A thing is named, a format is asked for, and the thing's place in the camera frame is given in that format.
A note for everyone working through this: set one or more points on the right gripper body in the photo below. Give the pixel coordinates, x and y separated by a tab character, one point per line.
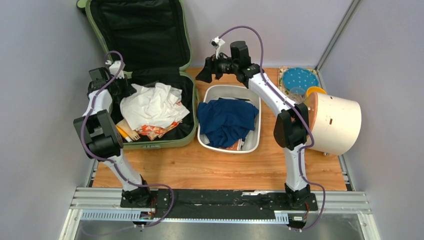
220	65

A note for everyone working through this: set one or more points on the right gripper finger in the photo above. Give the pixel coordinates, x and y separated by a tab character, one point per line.
205	75
218	72

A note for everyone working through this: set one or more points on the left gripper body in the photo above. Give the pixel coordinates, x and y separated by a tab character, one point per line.
121	88

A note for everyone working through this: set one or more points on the dark blue garment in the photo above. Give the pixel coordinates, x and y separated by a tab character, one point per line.
226	121

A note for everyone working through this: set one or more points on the floral orange print cloth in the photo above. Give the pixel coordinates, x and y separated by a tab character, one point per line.
153	132

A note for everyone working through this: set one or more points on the green hard-shell suitcase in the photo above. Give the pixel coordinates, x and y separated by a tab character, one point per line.
151	37

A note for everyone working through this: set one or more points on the orange bunny print cloth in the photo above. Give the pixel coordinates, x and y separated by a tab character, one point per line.
237	146

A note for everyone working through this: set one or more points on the white plastic tub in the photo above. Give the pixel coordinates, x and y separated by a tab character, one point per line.
252	139

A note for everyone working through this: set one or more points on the cream cylindrical container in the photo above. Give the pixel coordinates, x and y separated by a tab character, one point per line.
335	122

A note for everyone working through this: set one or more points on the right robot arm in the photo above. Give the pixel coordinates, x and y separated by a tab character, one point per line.
291	127

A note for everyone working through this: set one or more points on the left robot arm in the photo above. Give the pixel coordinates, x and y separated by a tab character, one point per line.
102	141

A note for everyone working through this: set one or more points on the floral placemat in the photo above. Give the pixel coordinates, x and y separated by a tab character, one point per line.
281	70

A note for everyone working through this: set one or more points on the blue dotted plate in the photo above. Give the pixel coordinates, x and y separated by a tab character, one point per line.
297	77

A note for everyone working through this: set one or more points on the clear drinking glass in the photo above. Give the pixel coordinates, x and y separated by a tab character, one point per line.
297	94

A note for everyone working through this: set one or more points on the yellow bowl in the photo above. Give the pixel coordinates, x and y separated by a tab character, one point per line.
315	89

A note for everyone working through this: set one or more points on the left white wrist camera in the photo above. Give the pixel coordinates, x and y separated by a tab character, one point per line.
116	68

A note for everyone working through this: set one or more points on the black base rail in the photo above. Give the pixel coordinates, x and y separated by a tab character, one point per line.
218	204

